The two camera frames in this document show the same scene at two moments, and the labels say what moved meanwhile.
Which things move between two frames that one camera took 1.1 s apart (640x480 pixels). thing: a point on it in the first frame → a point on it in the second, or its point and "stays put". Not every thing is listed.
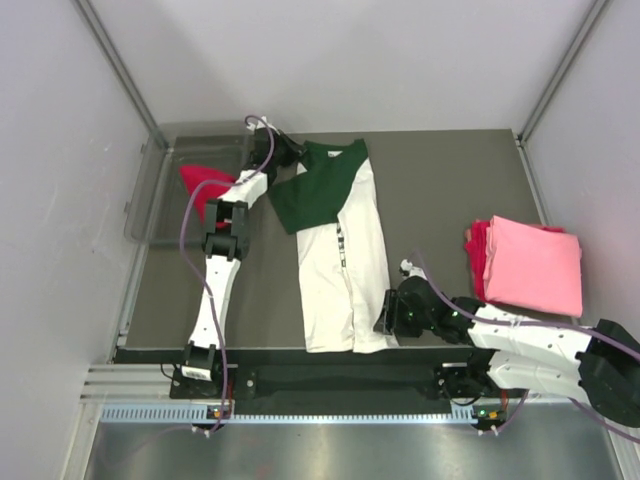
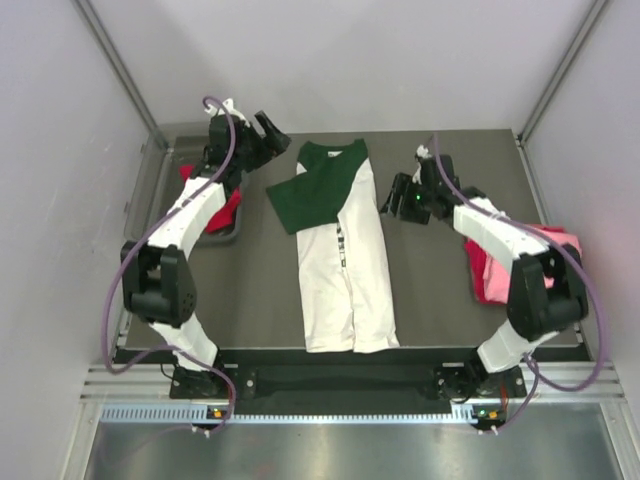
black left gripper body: [284, 152] → [250, 142]
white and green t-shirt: [333, 202] stays put
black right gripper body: [401, 319] → [416, 204]
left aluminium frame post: [112, 56] stays put
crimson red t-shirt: [196, 175] → [223, 219]
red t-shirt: [476, 246] stays put
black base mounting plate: [348, 376] stays put
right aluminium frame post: [595, 15] stays put
